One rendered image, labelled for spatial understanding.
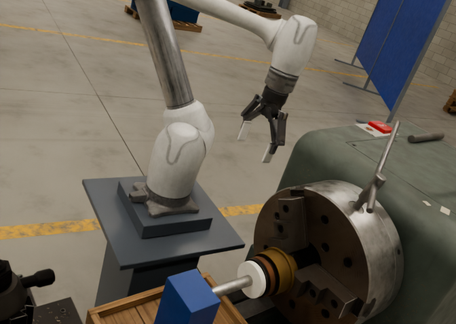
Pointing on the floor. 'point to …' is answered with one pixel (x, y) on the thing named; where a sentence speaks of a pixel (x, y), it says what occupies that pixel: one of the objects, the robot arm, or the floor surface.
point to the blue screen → (400, 36)
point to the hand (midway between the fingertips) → (254, 147)
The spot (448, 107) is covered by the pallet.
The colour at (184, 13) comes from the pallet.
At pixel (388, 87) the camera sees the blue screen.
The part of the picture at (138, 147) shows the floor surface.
